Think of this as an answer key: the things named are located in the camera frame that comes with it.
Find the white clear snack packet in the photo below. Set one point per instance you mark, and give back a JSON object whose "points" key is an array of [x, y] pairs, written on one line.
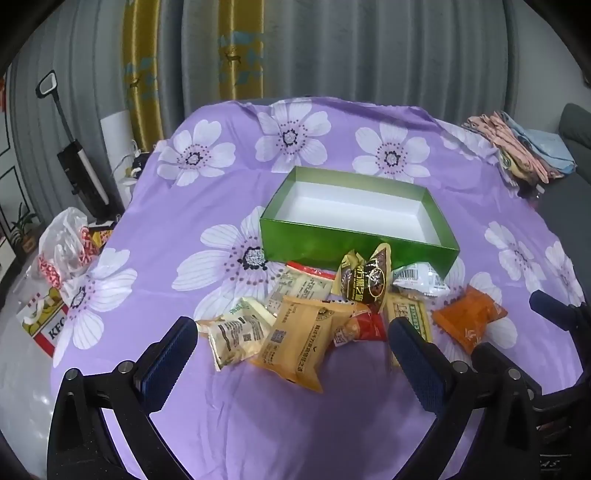
{"points": [[420, 279]]}

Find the yellow orange snack packet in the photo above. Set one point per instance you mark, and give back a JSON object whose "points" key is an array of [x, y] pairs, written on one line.
{"points": [[295, 341]]}

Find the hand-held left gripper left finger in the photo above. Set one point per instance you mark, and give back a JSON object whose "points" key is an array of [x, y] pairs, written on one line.
{"points": [[168, 364]]}

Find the red-edged white snack packet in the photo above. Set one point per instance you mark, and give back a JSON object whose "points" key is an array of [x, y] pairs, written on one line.
{"points": [[300, 286]]}

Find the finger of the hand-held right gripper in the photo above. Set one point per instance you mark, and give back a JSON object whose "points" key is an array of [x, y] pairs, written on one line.
{"points": [[551, 307]]}

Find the cream green snack packet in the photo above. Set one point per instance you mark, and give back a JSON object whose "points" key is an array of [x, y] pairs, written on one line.
{"points": [[235, 334]]}

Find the purple floral tablecloth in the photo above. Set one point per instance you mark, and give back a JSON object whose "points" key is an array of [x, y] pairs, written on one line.
{"points": [[221, 184]]}

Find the green cardboard box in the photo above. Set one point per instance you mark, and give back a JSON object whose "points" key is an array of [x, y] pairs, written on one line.
{"points": [[300, 240]]}

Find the white plastic bag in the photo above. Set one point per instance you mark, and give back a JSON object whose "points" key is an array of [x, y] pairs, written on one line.
{"points": [[60, 240]]}

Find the dark brown gold snack packet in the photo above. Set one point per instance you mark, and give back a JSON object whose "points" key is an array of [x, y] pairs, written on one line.
{"points": [[369, 281]]}

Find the upright vacuum cleaner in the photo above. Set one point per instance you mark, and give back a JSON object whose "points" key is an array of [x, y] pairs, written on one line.
{"points": [[76, 161]]}

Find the gold patterned curtain panel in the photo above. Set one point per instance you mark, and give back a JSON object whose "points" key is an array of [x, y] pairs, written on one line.
{"points": [[138, 46], [240, 46]]}

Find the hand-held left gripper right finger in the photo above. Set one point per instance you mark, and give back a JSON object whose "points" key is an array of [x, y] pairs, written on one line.
{"points": [[418, 364]]}

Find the grey curtain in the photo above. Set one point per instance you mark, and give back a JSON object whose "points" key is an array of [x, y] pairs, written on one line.
{"points": [[369, 46]]}

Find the red snack packet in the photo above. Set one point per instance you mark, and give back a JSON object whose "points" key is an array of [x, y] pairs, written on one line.
{"points": [[364, 327]]}

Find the folded light blue cloth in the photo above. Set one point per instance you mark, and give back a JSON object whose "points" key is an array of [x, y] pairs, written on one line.
{"points": [[549, 147]]}

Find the potted plant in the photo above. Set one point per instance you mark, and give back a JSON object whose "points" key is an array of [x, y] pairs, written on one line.
{"points": [[25, 226]]}

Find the red white paper bag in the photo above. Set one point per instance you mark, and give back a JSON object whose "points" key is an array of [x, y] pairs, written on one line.
{"points": [[41, 323]]}

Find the grey sofa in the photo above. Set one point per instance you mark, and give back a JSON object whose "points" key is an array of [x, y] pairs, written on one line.
{"points": [[577, 124]]}

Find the folded pink patterned cloth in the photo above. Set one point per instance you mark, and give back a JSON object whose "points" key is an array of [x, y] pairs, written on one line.
{"points": [[503, 138]]}

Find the yellow green cracker packet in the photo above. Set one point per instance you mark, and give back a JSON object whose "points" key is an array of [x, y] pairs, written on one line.
{"points": [[411, 309]]}

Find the dark cloth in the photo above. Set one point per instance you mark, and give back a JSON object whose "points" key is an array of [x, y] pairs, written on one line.
{"points": [[531, 187]]}

